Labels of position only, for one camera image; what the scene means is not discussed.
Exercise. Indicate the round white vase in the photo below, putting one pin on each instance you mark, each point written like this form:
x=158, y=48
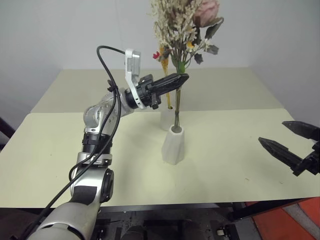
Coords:
x=165, y=120

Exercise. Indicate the dark object beside table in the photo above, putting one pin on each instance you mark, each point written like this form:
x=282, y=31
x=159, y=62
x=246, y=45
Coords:
x=5, y=133

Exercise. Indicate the black table frame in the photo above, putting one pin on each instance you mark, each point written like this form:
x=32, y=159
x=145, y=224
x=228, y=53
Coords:
x=160, y=206

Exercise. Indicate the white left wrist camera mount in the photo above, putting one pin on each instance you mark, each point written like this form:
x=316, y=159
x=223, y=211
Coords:
x=132, y=65

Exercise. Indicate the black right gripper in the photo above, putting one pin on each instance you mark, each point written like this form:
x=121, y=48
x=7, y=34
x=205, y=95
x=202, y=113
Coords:
x=311, y=162

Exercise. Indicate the pink rose cream flower bouquet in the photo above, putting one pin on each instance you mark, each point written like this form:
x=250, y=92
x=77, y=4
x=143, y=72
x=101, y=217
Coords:
x=175, y=27

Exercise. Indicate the dark rounded shape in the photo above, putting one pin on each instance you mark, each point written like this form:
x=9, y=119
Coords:
x=135, y=232

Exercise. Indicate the yellow red flower bouquet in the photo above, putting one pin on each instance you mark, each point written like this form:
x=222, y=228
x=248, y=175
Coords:
x=165, y=62

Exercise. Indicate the faceted white vase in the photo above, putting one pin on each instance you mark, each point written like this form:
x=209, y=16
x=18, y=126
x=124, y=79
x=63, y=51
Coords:
x=173, y=147

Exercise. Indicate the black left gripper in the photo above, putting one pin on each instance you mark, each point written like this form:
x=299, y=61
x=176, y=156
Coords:
x=146, y=93

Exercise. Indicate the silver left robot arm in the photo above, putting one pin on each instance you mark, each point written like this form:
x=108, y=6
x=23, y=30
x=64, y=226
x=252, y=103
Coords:
x=95, y=120

